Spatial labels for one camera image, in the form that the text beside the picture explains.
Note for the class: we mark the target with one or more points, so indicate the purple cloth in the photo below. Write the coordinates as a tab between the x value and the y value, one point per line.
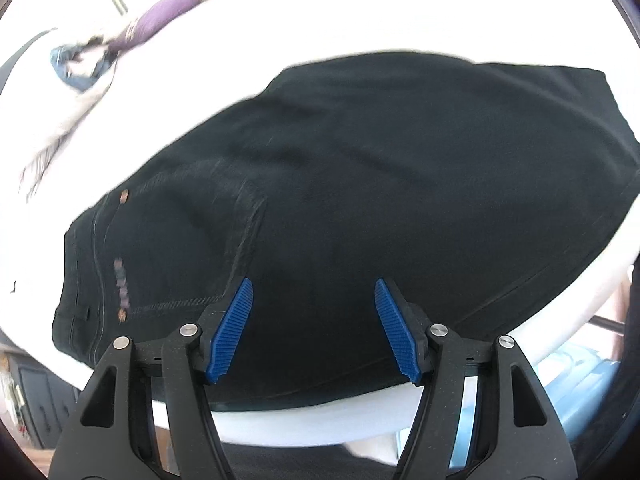
157	17

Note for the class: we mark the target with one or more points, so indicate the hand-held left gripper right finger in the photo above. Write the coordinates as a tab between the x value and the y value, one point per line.
397	332

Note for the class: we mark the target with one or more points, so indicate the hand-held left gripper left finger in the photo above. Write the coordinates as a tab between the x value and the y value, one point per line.
231	330

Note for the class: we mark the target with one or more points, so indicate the white cloth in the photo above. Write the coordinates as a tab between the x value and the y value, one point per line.
52	110

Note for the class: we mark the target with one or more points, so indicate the light blue plastic box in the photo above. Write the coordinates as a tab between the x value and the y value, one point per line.
565	385

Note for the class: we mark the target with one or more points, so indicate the dark cabinet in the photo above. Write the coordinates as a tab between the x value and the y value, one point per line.
37	400

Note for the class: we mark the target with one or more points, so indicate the black pants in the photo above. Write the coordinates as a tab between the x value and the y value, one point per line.
380	200

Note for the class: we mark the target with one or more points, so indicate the blue denim cloth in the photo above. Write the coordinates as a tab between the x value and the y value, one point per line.
80	67

